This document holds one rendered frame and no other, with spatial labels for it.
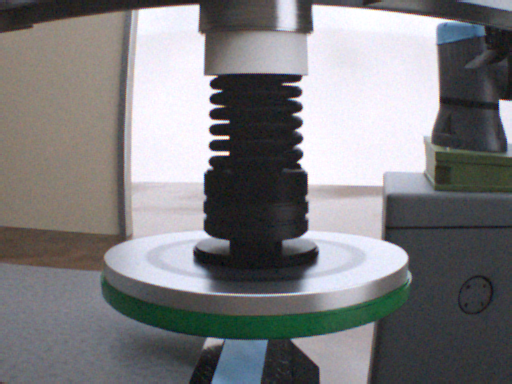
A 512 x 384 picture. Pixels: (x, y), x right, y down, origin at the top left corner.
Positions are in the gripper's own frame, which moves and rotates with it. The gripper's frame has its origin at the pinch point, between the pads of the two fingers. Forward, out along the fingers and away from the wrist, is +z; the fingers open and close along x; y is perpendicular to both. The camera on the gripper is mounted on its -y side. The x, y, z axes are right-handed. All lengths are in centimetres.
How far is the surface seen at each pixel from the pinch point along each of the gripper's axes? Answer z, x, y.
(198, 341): -14, 17, 92
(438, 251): 4.2, 39.5, 14.0
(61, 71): 422, 4, -215
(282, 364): -13, 24, 82
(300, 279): -22, 12, 90
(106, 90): 384, 29, -233
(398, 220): 11.2, 32.9, 17.0
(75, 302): 0, 16, 93
